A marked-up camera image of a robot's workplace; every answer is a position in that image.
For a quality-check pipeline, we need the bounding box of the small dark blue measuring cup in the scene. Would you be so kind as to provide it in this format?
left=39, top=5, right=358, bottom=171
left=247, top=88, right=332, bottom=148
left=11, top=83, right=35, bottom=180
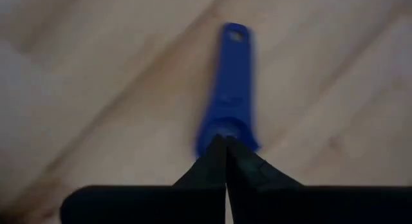
left=192, top=22, right=260, bottom=160

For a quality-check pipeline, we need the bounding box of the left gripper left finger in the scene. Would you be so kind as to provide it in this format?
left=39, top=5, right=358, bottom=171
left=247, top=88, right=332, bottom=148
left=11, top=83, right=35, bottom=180
left=172, top=135, right=228, bottom=224

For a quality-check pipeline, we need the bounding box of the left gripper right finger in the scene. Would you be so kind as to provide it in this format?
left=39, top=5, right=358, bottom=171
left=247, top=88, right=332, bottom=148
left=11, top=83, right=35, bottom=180
left=226, top=136, right=304, bottom=224

